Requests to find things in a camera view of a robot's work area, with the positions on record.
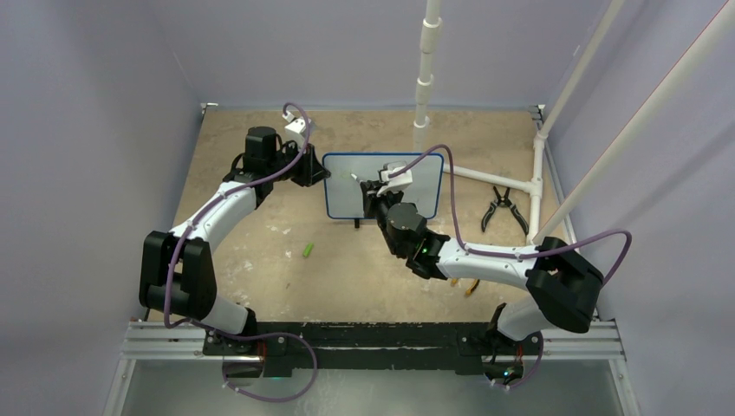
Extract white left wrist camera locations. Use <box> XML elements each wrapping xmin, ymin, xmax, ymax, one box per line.
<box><xmin>283</xmin><ymin>111</ymin><xmax>313</xmax><ymax>150</ymax></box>

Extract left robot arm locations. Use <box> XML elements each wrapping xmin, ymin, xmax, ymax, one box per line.
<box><xmin>139</xmin><ymin>119</ymin><xmax>330</xmax><ymax>354</ymax></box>

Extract black handled pliers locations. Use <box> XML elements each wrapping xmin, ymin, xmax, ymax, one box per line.
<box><xmin>480</xmin><ymin>185</ymin><xmax>530</xmax><ymax>236</ymax></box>

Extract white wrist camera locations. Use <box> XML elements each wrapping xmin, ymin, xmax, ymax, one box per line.
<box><xmin>283</xmin><ymin>111</ymin><xmax>313</xmax><ymax>150</ymax></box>
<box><xmin>377</xmin><ymin>161</ymin><xmax>413</xmax><ymax>197</ymax></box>

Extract yellow handled pliers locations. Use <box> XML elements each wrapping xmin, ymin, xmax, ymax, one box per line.
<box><xmin>450</xmin><ymin>279</ymin><xmax>480</xmax><ymax>297</ymax></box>

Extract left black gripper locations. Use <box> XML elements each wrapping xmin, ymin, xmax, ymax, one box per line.
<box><xmin>267</xmin><ymin>140</ymin><xmax>329</xmax><ymax>187</ymax></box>

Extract blue framed whiteboard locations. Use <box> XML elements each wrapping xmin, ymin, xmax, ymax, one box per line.
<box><xmin>322</xmin><ymin>152</ymin><xmax>445</xmax><ymax>220</ymax></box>

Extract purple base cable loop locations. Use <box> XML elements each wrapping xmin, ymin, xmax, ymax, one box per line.
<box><xmin>221</xmin><ymin>333</ymin><xmax>321</xmax><ymax>404</ymax></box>

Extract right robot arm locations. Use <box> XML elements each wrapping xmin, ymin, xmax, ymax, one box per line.
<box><xmin>359</xmin><ymin>181</ymin><xmax>603</xmax><ymax>353</ymax></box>

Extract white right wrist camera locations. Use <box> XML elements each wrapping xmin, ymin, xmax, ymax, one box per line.
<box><xmin>377</xmin><ymin>161</ymin><xmax>413</xmax><ymax>197</ymax></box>

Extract white pvc pipe frame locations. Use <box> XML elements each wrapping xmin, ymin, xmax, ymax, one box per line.
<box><xmin>429</xmin><ymin>1</ymin><xmax>734</xmax><ymax>242</ymax></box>

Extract green marker cap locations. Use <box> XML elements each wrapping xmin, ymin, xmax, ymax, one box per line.
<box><xmin>302</xmin><ymin>243</ymin><xmax>315</xmax><ymax>258</ymax></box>

